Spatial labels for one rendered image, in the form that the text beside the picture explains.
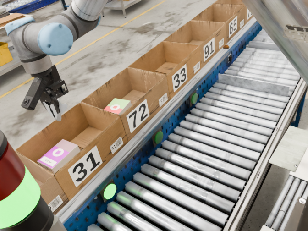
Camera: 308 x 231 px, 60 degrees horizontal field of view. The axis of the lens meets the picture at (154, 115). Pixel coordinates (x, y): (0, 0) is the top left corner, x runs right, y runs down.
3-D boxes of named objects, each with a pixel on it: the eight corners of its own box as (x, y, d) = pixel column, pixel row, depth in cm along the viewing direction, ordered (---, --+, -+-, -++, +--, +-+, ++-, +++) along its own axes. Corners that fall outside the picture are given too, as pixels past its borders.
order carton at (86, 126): (69, 201, 111) (53, 175, 101) (30, 175, 127) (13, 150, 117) (129, 141, 134) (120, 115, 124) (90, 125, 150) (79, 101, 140)
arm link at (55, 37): (71, 13, 77) (45, 13, 83) (41, 31, 70) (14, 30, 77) (83, 43, 83) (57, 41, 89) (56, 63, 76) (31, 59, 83)
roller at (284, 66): (305, 76, 184) (306, 69, 181) (233, 64, 213) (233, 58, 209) (307, 72, 187) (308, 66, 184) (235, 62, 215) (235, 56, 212)
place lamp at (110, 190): (108, 202, 120) (104, 193, 116) (106, 201, 121) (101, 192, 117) (118, 191, 124) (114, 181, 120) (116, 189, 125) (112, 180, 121)
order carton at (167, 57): (170, 100, 157) (166, 75, 146) (132, 90, 173) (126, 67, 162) (201, 68, 180) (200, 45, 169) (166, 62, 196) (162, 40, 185)
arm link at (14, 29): (13, 24, 76) (-5, 24, 81) (32, 64, 83) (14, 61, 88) (40, 14, 82) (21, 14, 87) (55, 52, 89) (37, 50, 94)
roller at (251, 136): (269, 149, 139) (270, 142, 136) (183, 122, 167) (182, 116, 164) (272, 143, 142) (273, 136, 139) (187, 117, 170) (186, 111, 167)
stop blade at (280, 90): (287, 99, 165) (289, 86, 160) (218, 85, 190) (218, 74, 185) (288, 98, 166) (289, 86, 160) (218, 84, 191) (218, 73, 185)
